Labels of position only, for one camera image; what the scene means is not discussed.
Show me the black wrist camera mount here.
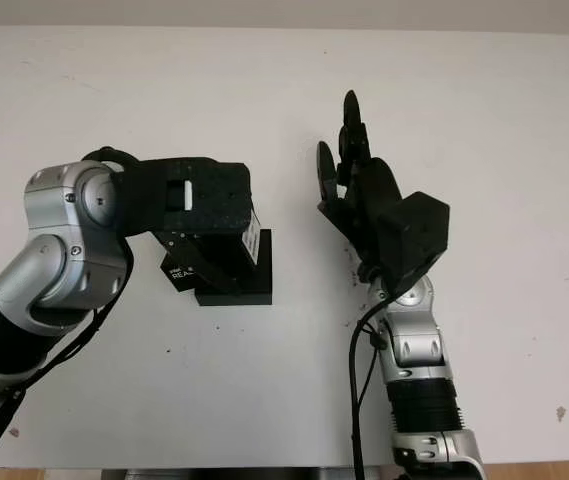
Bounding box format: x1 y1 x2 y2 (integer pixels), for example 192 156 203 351
377 191 451 292
118 157 256 237

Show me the grey robot torso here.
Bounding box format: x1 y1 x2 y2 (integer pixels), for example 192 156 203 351
101 467 395 480

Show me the black open box base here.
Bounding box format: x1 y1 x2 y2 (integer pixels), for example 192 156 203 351
196 228 274 307

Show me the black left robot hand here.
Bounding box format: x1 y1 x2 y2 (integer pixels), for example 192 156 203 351
156 227 245 296

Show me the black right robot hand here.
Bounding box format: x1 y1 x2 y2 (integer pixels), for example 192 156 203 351
315 89 406 282

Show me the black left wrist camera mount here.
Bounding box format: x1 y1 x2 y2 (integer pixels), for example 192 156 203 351
118 157 256 237

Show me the black RealSense box lid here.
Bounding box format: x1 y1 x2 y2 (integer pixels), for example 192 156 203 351
160 209 261 296

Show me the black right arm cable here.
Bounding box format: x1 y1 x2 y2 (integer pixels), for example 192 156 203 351
347 294 390 480

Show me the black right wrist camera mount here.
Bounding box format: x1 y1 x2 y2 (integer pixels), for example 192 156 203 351
377 191 451 292

